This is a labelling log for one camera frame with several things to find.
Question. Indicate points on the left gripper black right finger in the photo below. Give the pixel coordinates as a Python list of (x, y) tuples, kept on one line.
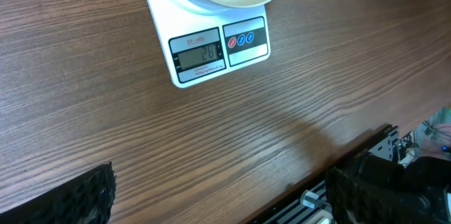
[(369, 189)]

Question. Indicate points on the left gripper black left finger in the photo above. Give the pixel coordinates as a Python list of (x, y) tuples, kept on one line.
[(88, 198)]

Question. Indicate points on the white digital kitchen scale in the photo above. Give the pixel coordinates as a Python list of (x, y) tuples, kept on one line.
[(201, 41)]

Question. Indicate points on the black aluminium frame rail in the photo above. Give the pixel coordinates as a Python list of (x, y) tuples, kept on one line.
[(308, 203)]

